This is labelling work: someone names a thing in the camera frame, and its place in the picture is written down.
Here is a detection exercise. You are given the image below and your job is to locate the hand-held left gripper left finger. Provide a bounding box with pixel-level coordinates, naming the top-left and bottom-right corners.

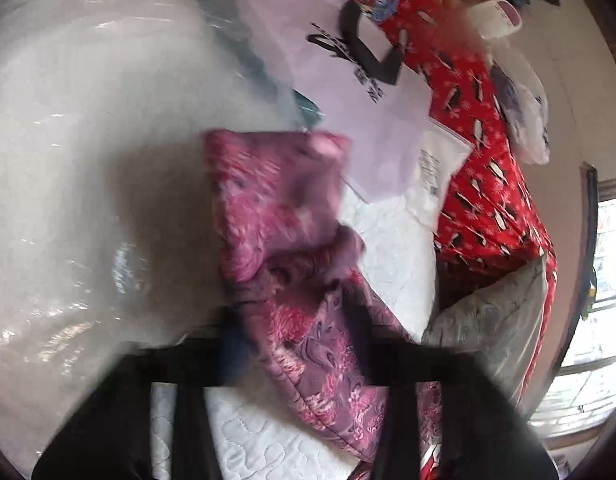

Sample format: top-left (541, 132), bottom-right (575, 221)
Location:
top-left (32, 309), bottom-right (255, 480)

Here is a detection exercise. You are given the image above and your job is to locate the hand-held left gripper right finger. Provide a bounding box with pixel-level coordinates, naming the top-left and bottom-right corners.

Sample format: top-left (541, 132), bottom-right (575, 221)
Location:
top-left (368, 326), bottom-right (560, 480)

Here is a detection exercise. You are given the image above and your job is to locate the purple floral fleece garment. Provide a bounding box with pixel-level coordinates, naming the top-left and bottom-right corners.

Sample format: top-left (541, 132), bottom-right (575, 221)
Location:
top-left (202, 129), bottom-right (445, 467)

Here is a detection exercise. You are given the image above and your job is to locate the grey floral pillow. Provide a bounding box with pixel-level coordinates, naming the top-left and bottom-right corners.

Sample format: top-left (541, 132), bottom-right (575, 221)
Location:
top-left (420, 254), bottom-right (552, 412)

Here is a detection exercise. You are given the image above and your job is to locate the white quilted bedspread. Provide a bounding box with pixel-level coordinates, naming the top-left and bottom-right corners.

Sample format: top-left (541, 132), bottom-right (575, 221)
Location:
top-left (148, 189), bottom-right (440, 480)

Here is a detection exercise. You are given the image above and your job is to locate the window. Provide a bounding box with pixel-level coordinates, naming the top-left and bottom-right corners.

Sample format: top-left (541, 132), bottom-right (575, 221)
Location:
top-left (527, 164), bottom-right (616, 457)

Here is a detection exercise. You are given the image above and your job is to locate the white flat package with label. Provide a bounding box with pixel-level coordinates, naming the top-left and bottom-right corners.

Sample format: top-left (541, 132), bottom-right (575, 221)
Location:
top-left (342, 119), bottom-right (477, 232)

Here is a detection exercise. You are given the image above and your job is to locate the large clear plastic bag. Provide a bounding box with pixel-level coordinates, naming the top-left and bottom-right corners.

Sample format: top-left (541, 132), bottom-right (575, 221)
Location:
top-left (0, 0), bottom-right (311, 476)

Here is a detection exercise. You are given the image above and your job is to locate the lavender tote bag black print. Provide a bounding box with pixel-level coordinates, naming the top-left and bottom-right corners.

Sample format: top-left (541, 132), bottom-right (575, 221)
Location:
top-left (237, 0), bottom-right (435, 202)

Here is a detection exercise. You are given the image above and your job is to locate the red penguin print blanket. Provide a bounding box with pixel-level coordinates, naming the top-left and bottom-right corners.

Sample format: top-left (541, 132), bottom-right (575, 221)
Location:
top-left (218, 0), bottom-right (559, 480)

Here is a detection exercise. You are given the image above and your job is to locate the white plastic bag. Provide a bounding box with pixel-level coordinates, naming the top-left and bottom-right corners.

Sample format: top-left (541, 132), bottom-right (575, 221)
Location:
top-left (488, 39), bottom-right (552, 166)

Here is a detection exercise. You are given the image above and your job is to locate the white pink container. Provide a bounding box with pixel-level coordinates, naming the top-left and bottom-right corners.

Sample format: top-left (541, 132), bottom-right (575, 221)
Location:
top-left (474, 0), bottom-right (524, 41)

